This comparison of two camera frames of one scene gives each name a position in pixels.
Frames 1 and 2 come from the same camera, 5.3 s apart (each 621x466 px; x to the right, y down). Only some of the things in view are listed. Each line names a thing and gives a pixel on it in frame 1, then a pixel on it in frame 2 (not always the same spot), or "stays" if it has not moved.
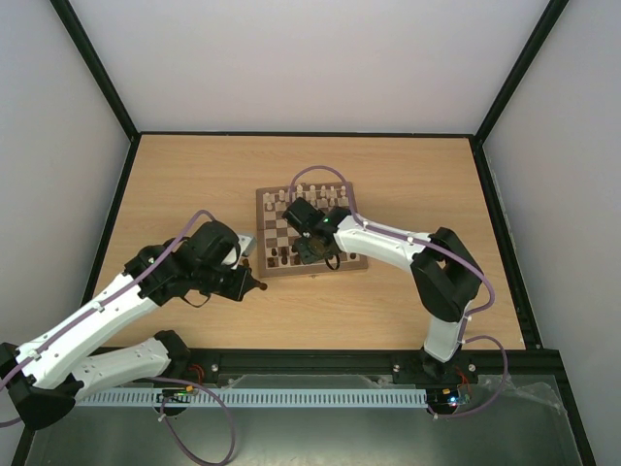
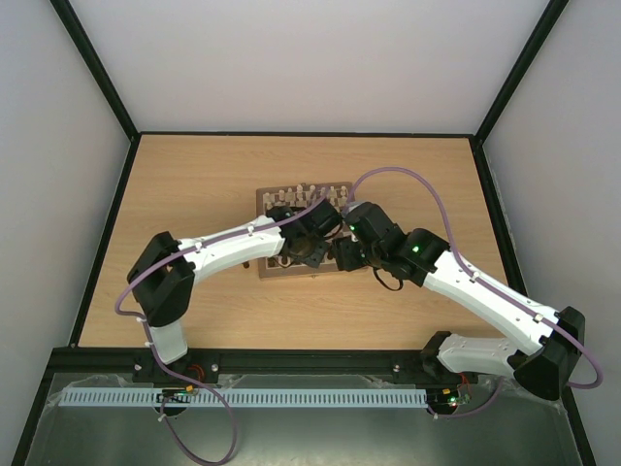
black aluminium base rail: [523, 363] stays
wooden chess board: [278, 254] stays
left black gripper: [245, 282] -> [314, 258]
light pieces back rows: [311, 198] stays
